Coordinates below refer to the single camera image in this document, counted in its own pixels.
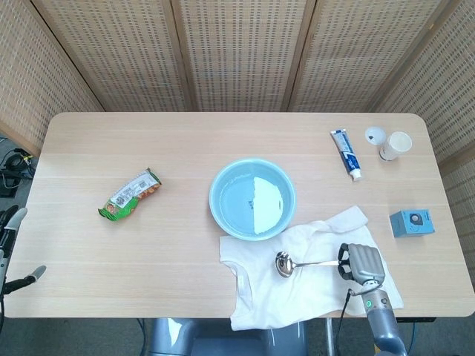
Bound metal ladle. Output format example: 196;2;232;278
275;251;341;278

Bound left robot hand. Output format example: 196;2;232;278
0;207;48;296

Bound thin black floor cable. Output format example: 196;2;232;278
136;318;148;356

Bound white plastic lid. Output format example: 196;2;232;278
364;126;387;146

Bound green snack packet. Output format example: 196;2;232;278
97;167;163;223

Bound grey metal table leg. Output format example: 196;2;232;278
324;317;335;356

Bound small blue box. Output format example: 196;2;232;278
389;209;435;239

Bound blue white toothpaste tube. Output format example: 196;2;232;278
330;128;363;182

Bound white cloth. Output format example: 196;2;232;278
218;205;404;332

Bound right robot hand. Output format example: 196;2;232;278
337;243;386;286

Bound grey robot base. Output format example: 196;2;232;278
148;317;309;356

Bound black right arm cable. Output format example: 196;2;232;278
335;289;364;356

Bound black floor equipment with cables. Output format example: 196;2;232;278
0;136;36;197

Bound wooden folding screen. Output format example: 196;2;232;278
0;0;475;223

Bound white paper cup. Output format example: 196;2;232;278
379;131;413;162

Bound light blue bowl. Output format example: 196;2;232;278
209;158;298;241

